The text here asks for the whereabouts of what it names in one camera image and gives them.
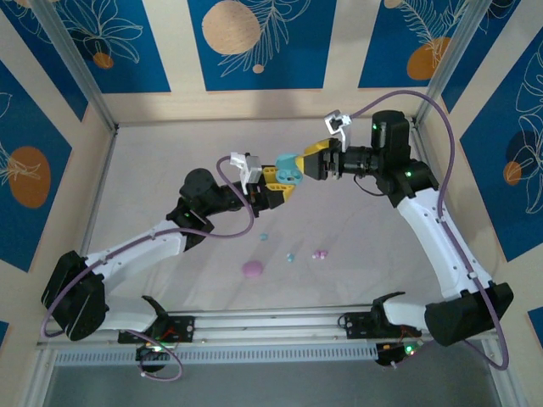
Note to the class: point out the pink earbud charging case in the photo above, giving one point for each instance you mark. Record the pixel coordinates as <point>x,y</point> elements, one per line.
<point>253,269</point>

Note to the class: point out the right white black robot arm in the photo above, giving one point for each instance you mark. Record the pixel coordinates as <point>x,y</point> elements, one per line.
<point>441,254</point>

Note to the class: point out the teal earbud charging case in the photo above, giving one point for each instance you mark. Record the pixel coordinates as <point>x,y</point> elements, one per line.
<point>288,174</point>

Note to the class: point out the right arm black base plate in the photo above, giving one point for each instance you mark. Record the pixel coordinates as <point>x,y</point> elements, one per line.
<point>354,326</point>

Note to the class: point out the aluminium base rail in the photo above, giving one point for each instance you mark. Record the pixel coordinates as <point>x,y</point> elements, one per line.
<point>271,324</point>

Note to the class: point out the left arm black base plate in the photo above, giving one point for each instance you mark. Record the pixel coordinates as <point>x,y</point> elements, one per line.
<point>186,328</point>

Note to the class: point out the white table cloth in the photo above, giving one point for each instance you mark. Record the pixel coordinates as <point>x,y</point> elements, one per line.
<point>169,144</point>

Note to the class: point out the aluminium frame post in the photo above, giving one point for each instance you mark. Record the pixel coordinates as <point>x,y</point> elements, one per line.
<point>76,63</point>
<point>449,63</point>

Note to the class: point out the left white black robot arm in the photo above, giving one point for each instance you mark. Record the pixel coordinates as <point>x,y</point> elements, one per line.
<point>140,246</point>

